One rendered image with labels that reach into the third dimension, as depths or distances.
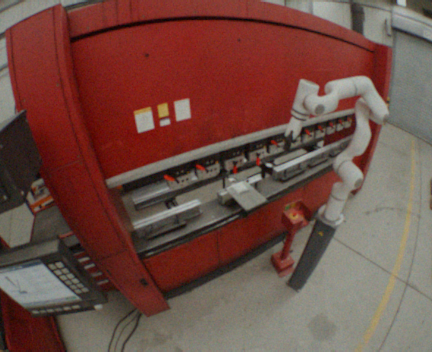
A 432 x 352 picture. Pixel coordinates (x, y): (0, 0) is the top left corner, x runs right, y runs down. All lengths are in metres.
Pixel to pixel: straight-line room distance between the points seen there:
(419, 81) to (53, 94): 8.63
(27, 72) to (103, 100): 0.43
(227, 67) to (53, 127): 0.92
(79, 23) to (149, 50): 0.38
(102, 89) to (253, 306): 2.04
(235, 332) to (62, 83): 2.08
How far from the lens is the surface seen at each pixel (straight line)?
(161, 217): 1.48
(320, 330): 2.20
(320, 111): 0.85
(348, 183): 1.23
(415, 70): 8.46
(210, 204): 1.65
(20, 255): 0.75
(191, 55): 1.13
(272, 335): 2.07
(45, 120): 0.88
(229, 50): 1.24
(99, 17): 1.05
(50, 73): 0.86
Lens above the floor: 2.00
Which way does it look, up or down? 35 degrees down
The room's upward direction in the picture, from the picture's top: 3 degrees counter-clockwise
